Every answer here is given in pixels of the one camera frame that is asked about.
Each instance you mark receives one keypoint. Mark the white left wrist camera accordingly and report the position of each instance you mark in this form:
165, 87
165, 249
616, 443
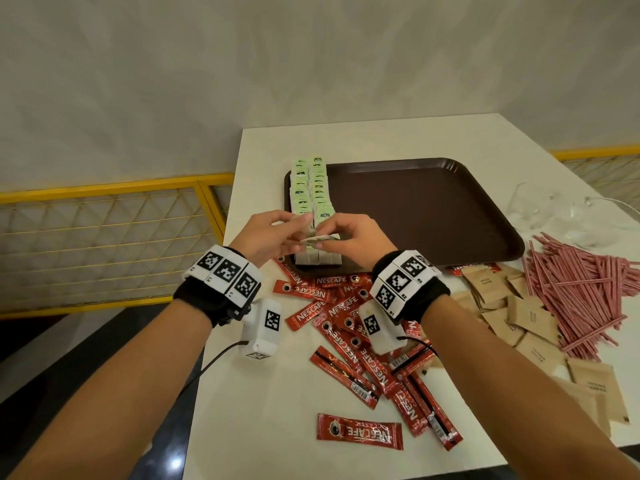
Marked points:
262, 329

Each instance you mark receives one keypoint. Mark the pile of pink stirrer sticks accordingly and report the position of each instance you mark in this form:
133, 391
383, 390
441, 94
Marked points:
575, 284

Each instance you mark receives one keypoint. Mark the brown plastic tray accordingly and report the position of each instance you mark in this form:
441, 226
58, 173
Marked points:
425, 209

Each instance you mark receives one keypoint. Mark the wristband with marker tiles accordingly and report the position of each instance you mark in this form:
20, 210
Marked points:
400, 279
222, 269

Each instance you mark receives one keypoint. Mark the clear glass cups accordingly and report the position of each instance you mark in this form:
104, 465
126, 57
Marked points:
530, 204

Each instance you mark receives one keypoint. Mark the pile of brown sugar packets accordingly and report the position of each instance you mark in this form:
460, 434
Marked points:
535, 319

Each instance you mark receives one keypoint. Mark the right wristband with marker tiles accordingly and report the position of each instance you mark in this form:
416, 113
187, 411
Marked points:
400, 279

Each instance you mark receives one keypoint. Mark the left wristband with marker tiles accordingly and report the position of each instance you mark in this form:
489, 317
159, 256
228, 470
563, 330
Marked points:
222, 269

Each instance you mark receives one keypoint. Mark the person's left hand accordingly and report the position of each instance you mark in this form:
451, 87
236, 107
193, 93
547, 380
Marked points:
265, 234

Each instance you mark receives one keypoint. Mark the person's right hand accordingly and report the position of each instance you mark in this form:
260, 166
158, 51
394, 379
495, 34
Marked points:
362, 242

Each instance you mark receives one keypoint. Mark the neat rows of tea bags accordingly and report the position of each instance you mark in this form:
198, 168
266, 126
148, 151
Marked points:
310, 189

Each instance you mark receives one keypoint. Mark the marker cube on right wrist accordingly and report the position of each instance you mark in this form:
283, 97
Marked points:
380, 329

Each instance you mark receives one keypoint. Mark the person's right forearm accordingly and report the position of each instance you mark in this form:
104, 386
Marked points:
525, 394

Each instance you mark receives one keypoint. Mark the pile of red Nescafe sachets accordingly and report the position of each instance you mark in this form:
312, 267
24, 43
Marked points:
360, 354

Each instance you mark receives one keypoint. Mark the person's left forearm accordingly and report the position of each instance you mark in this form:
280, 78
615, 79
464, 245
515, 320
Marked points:
110, 394

